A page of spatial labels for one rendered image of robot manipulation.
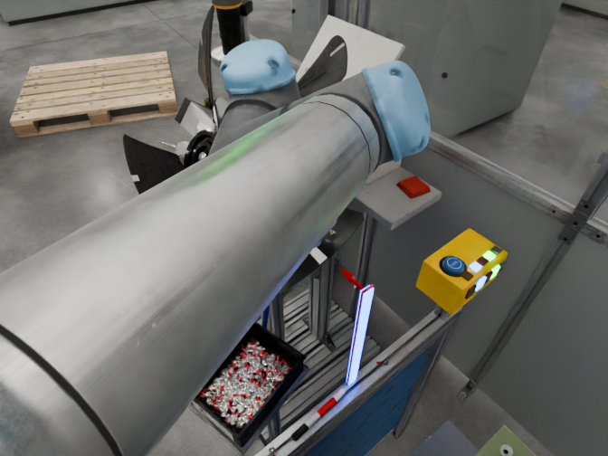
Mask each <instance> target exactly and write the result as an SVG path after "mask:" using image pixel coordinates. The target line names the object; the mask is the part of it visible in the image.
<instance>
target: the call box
mask: <svg viewBox="0 0 608 456"><path fill-rule="evenodd" d="M495 245H496V244H494V243H493V242H491V241H489V240H488V239H486V238H485V237H483V236H482V235H480V234H479V233H476V232H475V231H473V230H472V229H471V228H469V229H467V230H466V231H465V232H463V233H461V234H460V235H459V236H457V237H456V238H454V239H453V240H452V241H450V242H448V243H447V244H446V245H444V246H443V247H441V249H440V250H438V251H437V252H435V253H434V254H432V255H431V256H429V257H428V258H427V259H425V260H424V261H423V265H422V268H421V271H420V274H419V277H418V280H417V283H416V287H417V288H418V289H419V290H421V291H422V292H423V293H424V294H426V295H427V296H428V297H429V298H430V299H432V300H433V301H434V302H436V303H437V304H438V305H439V306H440V307H442V308H443V309H444V310H446V311H447V312H448V313H449V314H451V315H452V314H454V313H455V312H456V311H457V310H459V309H460V308H461V307H462V306H463V305H465V304H466V303H467V302H468V301H470V300H471V299H472V298H473V297H475V296H476V295H477V294H478V293H479V292H480V291H482V290H483V289H484V288H485V287H486V286H488V285H489V284H490V283H491V282H492V281H494V280H495V279H496V277H497V275H498V274H496V276H495V277H493V278H492V279H491V280H489V281H488V282H487V283H486V284H485V285H483V286H482V287H481V288H480V289H479V290H477V291H476V290H475V291H474V293H473V295H471V296H470V297H469V298H468V299H465V296H466V294H467V292H468V289H469V288H471V287H472V286H473V285H474V284H476V285H477V283H478V281H479V280H480V279H482V278H483V277H484V276H485V275H487V274H488V273H489V272H490V271H492V270H493V269H494V268H495V267H497V266H498V265H499V264H500V263H501V262H503V261H504V260H506V258H507V256H508V253H507V252H506V251H504V250H503V249H501V248H500V249H501V250H502V252H501V253H500V254H499V255H496V254H495V255H496V257H495V258H494V259H492V260H491V261H490V260H488V259H487V258H485V257H484V256H483V255H484V254H485V253H486V252H488V251H490V249H491V248H493V247H494V246H495ZM496 246H497V245H496ZM497 247H498V246H497ZM452 255H453V256H454V257H456V258H459V259H460V260H462V262H463V263H464V269H463V271H462V272H461V273H459V274H452V273H449V272H447V271H446V270H445V269H444V268H443V262H444V260H445V259H446V258H447V257H451V256H452ZM481 256H483V257H484V258H485V259H487V260H488V261H489V262H488V263H487V264H486V265H485V266H482V265H481V266H482V268H481V269H480V270H478V271H477V272H476V271H474V270H473V269H472V268H470V265H471V264H472V263H473V262H477V259H478V258H480V257H481ZM477 263H478V262H477ZM465 271H468V272H470V273H471V274H472V275H474V277H473V278H472V279H471V280H469V281H467V280H465V279H464V278H462V276H461V275H462V273H463V272H465Z"/></svg>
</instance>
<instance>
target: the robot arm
mask: <svg viewBox="0 0 608 456"><path fill-rule="evenodd" d="M220 73H221V76H222V79H223V83H224V86H223V87H224V89H225V90H226V91H227V92H228V93H229V96H230V100H229V102H228V105H227V107H226V110H225V112H224V115H223V120H222V122H221V125H220V127H219V129H218V131H217V134H216V136H215V139H214V142H213V144H212V147H211V149H210V152H209V154H208V157H206V158H204V159H202V160H200V161H198V162H197V163H195V164H193V165H191V166H190V167H188V168H186V169H185V170H183V171H181V172H179V173H177V174H176V175H174V176H171V177H170V178H168V179H167V180H165V181H163V182H162V183H160V184H158V185H156V186H154V187H152V188H150V189H149V190H147V191H146V192H144V193H142V194H141V195H138V196H136V197H135V198H133V199H131V200H129V201H128V202H126V203H124V204H122V205H121V206H119V207H117V208H115V209H114V210H112V211H110V212H108V213H106V214H104V215H102V216H101V217H100V218H98V219H96V220H94V221H93V222H91V223H88V224H86V225H85V226H83V227H81V228H80V229H79V230H77V231H75V232H73V233H71V234H69V235H67V236H65V237H64V238H62V239H60V240H59V241H58V242H55V243H53V244H51V245H50V246H48V247H46V248H44V249H43V250H41V251H39V252H37V253H36V254H34V255H32V256H30V257H29V258H27V259H25V260H23V261H21V262H19V263H17V264H15V266H13V267H11V268H9V269H8V270H6V271H3V272H2V273H0V456H149V454H150V453H151V452H152V451H153V450H154V449H155V448H156V446H157V445H158V444H159V443H160V441H161V440H162V439H163V438H164V436H165V435H166V434H167V432H168V431H169V430H170V429H171V427H172V426H173V425H174V423H175V422H176V421H177V419H178V418H179V417H180V416H181V414H182V413H183V412H184V411H185V409H186V408H187V407H188V405H189V404H190V403H192V401H193V400H194V399H195V397H196V396H197V395H198V393H199V392H200V391H201V390H202V388H203V387H204V386H205V384H206V383H207V382H208V381H209V379H210V378H211V377H212V376H213V374H214V373H215V372H216V370H217V369H218V368H219V367H220V365H221V364H222V363H223V361H224V360H225V359H226V357H228V356H229V355H230V353H231V352H232V351H233V349H234V348H235V347H236V346H237V344H238V343H239V342H240V341H241V339H242V338H243V337H244V335H245V334H246V333H247V331H248V330H249V329H250V328H251V326H252V325H253V324H254V322H255V321H256V320H257V319H258V317H259V316H260V315H261V314H262V312H263V311H264V310H265V309H266V308H267V307H268V306H269V304H270V303H271V301H272V300H273V299H274V298H275V296H276V295H277V294H278V293H279V291H280V290H281V289H282V287H283V286H284V285H285V284H286V282H287V281H288V280H289V279H290V277H291V276H292V275H293V273H294V272H295V271H296V269H297V268H298V267H299V266H300V264H301V263H302V262H303V261H304V260H305V259H306V258H307V256H308V255H309V254H310V252H311V251H312V250H313V249H314V247H315V248H316V247H318V246H319V245H320V244H321V241H322V238H323V237H324V236H325V235H326V234H327V233H328V232H329V231H330V230H331V228H332V227H333V226H334V225H335V224H336V222H337V218H338V217H339V216H340V215H341V214H342V212H343V211H344V210H345V208H346V207H347V206H348V204H349V203H350V202H351V201H352V199H353V198H354V197H355V196H356V194H357V193H358V192H359V190H360V189H361V188H362V187H363V185H364V184H365V183H366V181H367V180H368V179H369V177H370V176H371V175H372V174H373V173H374V172H375V170H376V169H377V168H378V166H380V165H382V164H384V163H387V162H390V161H394V162H398V161H400V160H401V158H403V157H408V156H410V155H413V154H416V153H419V152H421V151H422V150H423V149H424V148H425V147H426V146H427V144H428V141H429V138H430V131H431V126H430V117H429V111H428V108H427V103H426V100H425V97H424V94H423V90H422V87H421V84H420V82H419V81H418V79H417V77H416V75H415V74H414V72H413V70H412V69H411V68H410V67H409V66H408V65H407V64H406V63H404V62H401V61H390V62H386V63H384V64H381V65H378V66H376V67H374V68H371V69H367V68H364V69H363V70H361V72H360V73H358V74H357V75H354V76H352V77H350V78H347V79H345V80H343V81H340V82H338V83H336V84H333V85H331V86H329V87H326V88H325V89H323V90H319V91H317V92H315V93H312V94H310V95H308V96H306V97H304V98H301V97H300V93H299V87H298V84H297V81H296V72H295V71H294V70H292V67H291V64H290V60H289V57H288V54H287V52H286V50H285V49H284V47H283V46H282V45H281V44H279V43H277V42H275V41H273V40H267V39H260V40H252V41H249V42H246V43H242V44H240V45H239V46H237V47H235V48H234V49H232V50H231V51H230V52H229V53H228V54H227V55H226V56H225V57H224V58H223V61H222V63H221V68H220Z"/></svg>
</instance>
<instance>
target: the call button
mask: <svg viewBox="0 0 608 456"><path fill-rule="evenodd" d="M443 268H444V269H445V270H446V271H447V272H449V273H452V274H459V273H461V272H462V271H463V269H464V263H463V262H462V260H460V259H459V258H456V257H454V256H453V255H452V256H451V257H447V258H446V259H445V260H444V262H443Z"/></svg>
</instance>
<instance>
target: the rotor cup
mask: <svg viewBox="0 0 608 456"><path fill-rule="evenodd" d="M216 134H217V131H215V130H212V129H203V130H201V131H199V132H197V133H196V134H195V135H194V136H193V138H192V139H191V140H190V142H189V144H188V146H187V148H186V151H185V158H184V169H186V168H188V167H190V166H191V165H193V164H195V163H197V162H198V161H199V155H200V154H201V153H202V152H205V157H208V154H209V152H210V149H211V147H212V144H213V142H214V139H215V136H216Z"/></svg>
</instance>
